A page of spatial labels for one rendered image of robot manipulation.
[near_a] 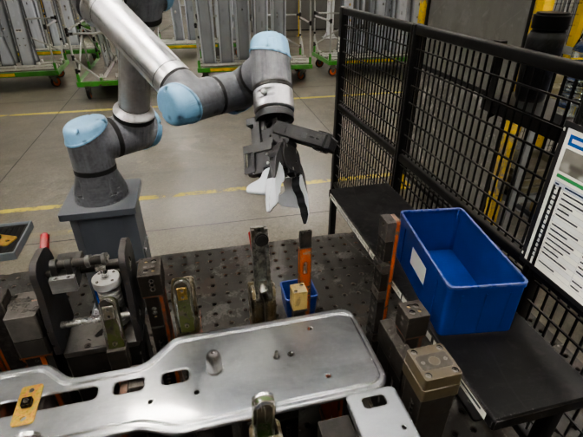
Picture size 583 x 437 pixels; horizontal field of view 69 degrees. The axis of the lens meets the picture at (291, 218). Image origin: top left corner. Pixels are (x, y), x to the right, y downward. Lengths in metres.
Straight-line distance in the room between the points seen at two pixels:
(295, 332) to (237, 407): 0.21
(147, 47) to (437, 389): 0.83
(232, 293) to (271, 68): 0.92
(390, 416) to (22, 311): 0.76
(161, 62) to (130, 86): 0.40
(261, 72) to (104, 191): 0.67
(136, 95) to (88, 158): 0.22
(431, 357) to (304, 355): 0.25
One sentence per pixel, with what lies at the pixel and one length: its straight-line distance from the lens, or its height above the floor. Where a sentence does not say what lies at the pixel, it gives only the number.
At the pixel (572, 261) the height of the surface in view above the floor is 1.22.
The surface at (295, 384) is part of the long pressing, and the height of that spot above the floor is 1.00.
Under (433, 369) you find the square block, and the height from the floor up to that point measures 1.06.
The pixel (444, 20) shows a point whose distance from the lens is 3.29.
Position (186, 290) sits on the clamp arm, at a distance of 0.96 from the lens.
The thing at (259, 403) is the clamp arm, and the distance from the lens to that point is 0.71.
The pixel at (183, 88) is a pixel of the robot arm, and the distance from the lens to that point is 0.81.
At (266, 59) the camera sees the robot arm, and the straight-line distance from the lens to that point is 0.82.
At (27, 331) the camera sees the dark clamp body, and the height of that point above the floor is 1.04.
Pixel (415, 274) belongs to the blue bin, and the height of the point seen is 1.08.
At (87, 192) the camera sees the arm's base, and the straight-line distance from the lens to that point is 1.33.
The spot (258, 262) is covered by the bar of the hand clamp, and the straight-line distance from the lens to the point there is 0.94.
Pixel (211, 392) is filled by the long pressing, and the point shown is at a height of 1.00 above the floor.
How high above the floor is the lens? 1.69
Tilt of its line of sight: 31 degrees down
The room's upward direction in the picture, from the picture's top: straight up
